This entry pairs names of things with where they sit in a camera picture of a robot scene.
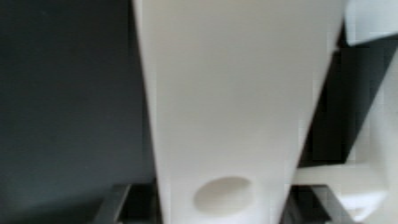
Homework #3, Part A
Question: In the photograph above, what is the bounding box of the white chair back frame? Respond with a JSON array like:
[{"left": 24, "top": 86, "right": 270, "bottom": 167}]
[{"left": 131, "top": 0, "right": 398, "bottom": 224}]

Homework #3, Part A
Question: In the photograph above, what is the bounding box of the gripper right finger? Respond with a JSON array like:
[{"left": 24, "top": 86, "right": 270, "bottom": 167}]
[{"left": 286, "top": 185, "right": 358, "bottom": 224}]

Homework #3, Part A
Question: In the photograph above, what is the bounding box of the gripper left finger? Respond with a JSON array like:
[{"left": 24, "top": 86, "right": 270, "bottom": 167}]
[{"left": 92, "top": 184, "right": 156, "bottom": 224}]

